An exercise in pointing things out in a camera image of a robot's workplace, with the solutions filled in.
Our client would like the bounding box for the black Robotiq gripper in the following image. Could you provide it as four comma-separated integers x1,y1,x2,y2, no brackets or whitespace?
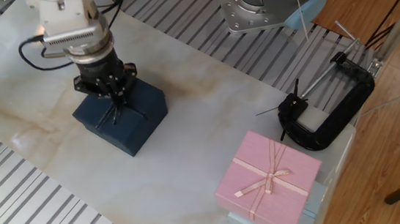
71,53,141,107

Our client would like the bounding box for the dark blue gift box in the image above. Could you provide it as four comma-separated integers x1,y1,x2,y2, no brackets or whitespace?
69,74,172,154

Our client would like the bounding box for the silver ribbed sensor box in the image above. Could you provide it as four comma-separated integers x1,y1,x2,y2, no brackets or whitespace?
40,19,113,56

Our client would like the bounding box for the navy gift box base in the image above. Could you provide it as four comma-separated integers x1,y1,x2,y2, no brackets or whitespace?
82,109,173,162

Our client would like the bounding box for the pink gift box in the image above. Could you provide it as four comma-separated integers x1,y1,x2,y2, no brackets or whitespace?
208,123,328,224

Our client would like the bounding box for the light blue gift box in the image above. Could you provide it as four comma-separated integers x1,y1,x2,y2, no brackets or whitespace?
224,179,332,224

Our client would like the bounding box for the marble pattern board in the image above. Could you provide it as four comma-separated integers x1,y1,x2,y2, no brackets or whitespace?
0,0,366,224

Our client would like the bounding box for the white zip tie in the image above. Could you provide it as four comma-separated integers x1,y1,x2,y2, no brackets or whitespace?
295,0,311,43

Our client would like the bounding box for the white foam block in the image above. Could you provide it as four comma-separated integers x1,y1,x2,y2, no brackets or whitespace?
295,105,331,135

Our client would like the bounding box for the black C-clamp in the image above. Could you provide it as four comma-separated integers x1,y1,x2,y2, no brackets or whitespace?
268,17,381,155

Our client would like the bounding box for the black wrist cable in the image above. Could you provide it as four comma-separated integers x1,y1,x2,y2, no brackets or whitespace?
13,0,137,74

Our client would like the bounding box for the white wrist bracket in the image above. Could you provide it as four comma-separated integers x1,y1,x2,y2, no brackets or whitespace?
25,0,103,40

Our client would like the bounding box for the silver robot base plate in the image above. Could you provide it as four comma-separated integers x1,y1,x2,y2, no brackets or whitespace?
217,0,291,37

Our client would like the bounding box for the white cable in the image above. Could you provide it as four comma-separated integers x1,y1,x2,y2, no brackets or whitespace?
358,83,400,118

